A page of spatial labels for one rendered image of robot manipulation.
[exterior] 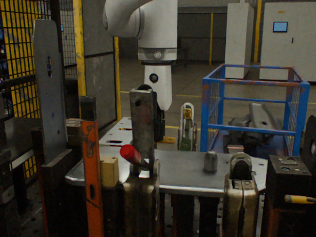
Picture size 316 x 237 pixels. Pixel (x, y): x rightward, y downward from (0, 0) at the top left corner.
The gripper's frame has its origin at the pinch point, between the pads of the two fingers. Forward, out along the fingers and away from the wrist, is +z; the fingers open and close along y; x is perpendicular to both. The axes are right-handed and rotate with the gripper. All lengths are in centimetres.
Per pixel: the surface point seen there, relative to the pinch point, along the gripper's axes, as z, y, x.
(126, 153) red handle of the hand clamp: -4.6, -26.9, -0.1
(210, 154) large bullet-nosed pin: 5.0, -1.1, -12.5
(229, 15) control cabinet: -68, 779, -51
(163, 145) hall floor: 107, 274, 41
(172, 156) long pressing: 9.2, 6.4, -2.8
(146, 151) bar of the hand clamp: -0.6, -15.8, -0.6
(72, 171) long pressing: 9.6, -6.1, 19.1
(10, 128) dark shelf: 6.2, 12.4, 47.4
